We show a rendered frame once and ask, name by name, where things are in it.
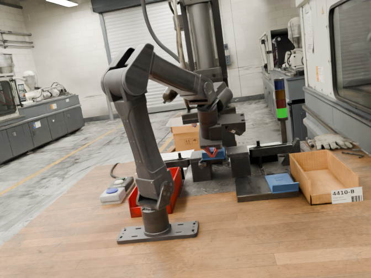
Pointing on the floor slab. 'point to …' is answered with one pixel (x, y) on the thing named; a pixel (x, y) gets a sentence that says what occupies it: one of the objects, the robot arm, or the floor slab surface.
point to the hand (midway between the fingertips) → (212, 154)
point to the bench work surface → (236, 267)
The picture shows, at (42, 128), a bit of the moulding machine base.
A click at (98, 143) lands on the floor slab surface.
